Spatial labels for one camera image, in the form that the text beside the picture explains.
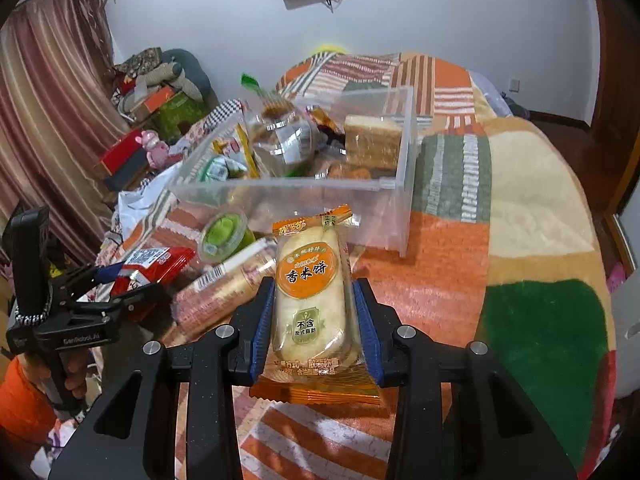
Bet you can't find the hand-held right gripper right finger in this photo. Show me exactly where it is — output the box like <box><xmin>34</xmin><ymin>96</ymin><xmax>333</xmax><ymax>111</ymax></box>
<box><xmin>350</xmin><ymin>277</ymin><xmax>578</xmax><ymax>480</ymax></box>

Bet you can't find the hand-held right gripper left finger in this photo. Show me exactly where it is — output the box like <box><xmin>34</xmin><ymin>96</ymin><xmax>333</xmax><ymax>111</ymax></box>
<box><xmin>47</xmin><ymin>275</ymin><xmax>278</xmax><ymax>480</ymax></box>

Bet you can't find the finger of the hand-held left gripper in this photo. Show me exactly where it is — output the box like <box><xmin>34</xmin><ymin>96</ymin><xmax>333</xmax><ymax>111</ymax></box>
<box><xmin>52</xmin><ymin>260</ymin><xmax>138</xmax><ymax>306</ymax></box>
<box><xmin>75</xmin><ymin>282</ymin><xmax>173</xmax><ymax>322</ymax></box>

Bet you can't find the red snack packet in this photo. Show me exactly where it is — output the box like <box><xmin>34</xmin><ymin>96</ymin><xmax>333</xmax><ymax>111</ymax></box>
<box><xmin>110</xmin><ymin>246</ymin><xmax>197</xmax><ymax>296</ymax></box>

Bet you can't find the orange rice cracker packet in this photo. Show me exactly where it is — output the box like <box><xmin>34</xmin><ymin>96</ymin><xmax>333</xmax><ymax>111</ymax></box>
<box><xmin>249</xmin><ymin>204</ymin><xmax>383</xmax><ymax>406</ymax></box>

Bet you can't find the clear plastic storage box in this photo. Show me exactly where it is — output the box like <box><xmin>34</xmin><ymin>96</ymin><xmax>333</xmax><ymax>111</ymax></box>
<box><xmin>167</xmin><ymin>86</ymin><xmax>420</xmax><ymax>256</ymax></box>

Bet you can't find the yellow green snack packet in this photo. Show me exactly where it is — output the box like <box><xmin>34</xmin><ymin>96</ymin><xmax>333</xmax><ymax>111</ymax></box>
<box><xmin>212</xmin><ymin>122</ymin><xmax>261</xmax><ymax>181</ymax></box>

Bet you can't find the yellow cake slab packet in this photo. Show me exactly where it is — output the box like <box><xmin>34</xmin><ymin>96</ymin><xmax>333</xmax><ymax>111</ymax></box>
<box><xmin>344</xmin><ymin>114</ymin><xmax>405</xmax><ymax>171</ymax></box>

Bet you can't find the green-tied clear cookie bag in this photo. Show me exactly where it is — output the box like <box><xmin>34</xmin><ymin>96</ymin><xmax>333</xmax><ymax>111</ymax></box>
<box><xmin>241</xmin><ymin>74</ymin><xmax>321</xmax><ymax>176</ymax></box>

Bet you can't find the orange dark snack packet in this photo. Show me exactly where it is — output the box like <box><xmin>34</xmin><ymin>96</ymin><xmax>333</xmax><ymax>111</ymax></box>
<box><xmin>305</xmin><ymin>105</ymin><xmax>346</xmax><ymax>148</ymax></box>

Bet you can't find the person's left forearm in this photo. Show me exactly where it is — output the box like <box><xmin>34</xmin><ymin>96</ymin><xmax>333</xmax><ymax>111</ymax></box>
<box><xmin>0</xmin><ymin>360</ymin><xmax>56</xmax><ymax>443</ymax></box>

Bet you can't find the person's left hand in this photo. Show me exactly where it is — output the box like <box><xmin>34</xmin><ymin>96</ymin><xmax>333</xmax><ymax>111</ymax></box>
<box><xmin>20</xmin><ymin>352</ymin><xmax>66</xmax><ymax>403</ymax></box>

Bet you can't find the long clear rice cracker packet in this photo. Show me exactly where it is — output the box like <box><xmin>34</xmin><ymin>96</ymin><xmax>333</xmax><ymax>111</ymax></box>
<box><xmin>172</xmin><ymin>237</ymin><xmax>278</xmax><ymax>343</ymax></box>

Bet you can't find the white cloth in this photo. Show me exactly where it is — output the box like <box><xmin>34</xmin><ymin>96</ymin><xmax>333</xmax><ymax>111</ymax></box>
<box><xmin>117</xmin><ymin>170</ymin><xmax>171</xmax><ymax>211</ymax></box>

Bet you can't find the dark grey box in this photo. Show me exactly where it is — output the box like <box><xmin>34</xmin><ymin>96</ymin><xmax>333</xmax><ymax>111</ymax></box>
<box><xmin>107</xmin><ymin>157</ymin><xmax>153</xmax><ymax>191</ymax></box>

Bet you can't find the green jelly cup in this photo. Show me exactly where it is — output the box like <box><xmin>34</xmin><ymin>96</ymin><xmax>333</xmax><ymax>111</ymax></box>
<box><xmin>197</xmin><ymin>211</ymin><xmax>257</xmax><ymax>263</ymax></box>

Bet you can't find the red box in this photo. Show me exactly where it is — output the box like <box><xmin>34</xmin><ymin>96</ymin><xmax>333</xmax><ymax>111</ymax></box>
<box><xmin>99</xmin><ymin>129</ymin><xmax>146</xmax><ymax>176</ymax></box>

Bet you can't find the pink plush toy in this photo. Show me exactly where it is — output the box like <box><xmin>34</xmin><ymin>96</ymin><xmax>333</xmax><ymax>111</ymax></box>
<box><xmin>140</xmin><ymin>130</ymin><xmax>181</xmax><ymax>170</ymax></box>

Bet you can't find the striped pink curtain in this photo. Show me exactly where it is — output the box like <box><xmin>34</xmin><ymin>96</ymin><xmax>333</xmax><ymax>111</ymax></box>
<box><xmin>0</xmin><ymin>0</ymin><xmax>131</xmax><ymax>281</ymax></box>

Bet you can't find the orange cardboard box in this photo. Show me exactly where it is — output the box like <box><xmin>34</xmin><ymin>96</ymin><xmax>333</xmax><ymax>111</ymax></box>
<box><xmin>131</xmin><ymin>86</ymin><xmax>176</xmax><ymax>117</ymax></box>

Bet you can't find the checkered patchwork quilt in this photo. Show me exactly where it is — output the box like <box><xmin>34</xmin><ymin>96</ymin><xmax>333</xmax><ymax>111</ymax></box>
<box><xmin>180</xmin><ymin>99</ymin><xmax>246</xmax><ymax>146</ymax></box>

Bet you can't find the grey plush toy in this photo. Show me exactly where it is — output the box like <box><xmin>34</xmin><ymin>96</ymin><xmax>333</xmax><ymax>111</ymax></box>
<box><xmin>120</xmin><ymin>62</ymin><xmax>203</xmax><ymax>111</ymax></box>

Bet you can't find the floral cloth bag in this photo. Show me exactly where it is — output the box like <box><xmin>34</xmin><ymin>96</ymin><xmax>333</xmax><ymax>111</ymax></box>
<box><xmin>114</xmin><ymin>47</ymin><xmax>163</xmax><ymax>78</ymax></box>

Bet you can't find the grey backpack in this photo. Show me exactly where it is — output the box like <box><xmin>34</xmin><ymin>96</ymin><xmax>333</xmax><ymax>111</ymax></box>
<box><xmin>505</xmin><ymin>95</ymin><xmax>532</xmax><ymax>119</ymax></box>

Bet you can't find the wooden door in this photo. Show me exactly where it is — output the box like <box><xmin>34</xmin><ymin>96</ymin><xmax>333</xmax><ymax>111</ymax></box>
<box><xmin>582</xmin><ymin>0</ymin><xmax>640</xmax><ymax>261</ymax></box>

